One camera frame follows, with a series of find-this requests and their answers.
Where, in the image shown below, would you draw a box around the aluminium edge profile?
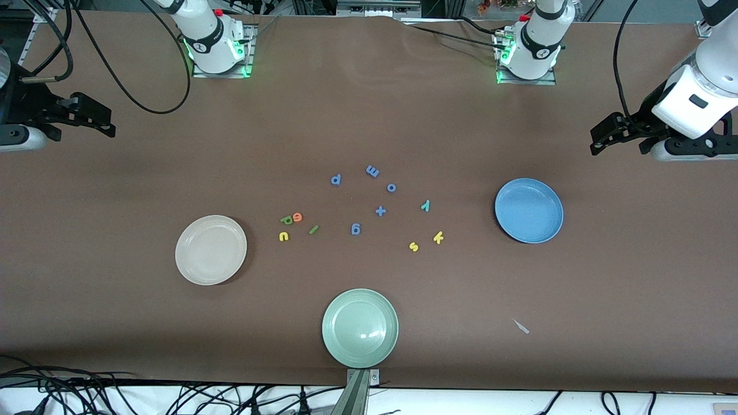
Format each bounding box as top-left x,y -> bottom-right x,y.
17,9 -> 58,65

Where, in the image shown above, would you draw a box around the blue plate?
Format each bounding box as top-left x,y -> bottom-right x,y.
495,178 -> 564,244

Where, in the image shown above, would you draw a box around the beige brown plate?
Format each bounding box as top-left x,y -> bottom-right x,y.
175,215 -> 247,286

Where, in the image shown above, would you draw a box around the brown table cover sheet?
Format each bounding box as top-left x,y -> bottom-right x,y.
0,10 -> 738,394

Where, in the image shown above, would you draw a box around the green plate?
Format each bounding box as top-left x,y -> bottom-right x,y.
322,289 -> 400,369

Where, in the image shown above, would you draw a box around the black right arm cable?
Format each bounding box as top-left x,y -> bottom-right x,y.
23,0 -> 192,114

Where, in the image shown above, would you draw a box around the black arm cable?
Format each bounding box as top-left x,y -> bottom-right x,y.
613,0 -> 655,136
23,0 -> 192,114

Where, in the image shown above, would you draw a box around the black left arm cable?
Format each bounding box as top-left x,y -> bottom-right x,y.
613,0 -> 655,136

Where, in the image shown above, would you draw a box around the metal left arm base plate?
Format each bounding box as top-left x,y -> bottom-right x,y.
496,32 -> 557,86

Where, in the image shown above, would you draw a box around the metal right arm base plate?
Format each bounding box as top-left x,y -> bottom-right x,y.
192,24 -> 255,78

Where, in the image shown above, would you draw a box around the thin black base cable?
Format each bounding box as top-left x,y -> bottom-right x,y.
404,22 -> 508,52
245,16 -> 278,44

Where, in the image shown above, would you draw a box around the aluminium frame profile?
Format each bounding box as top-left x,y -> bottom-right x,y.
337,0 -> 422,18

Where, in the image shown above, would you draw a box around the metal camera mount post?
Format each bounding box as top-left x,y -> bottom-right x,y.
332,369 -> 381,415

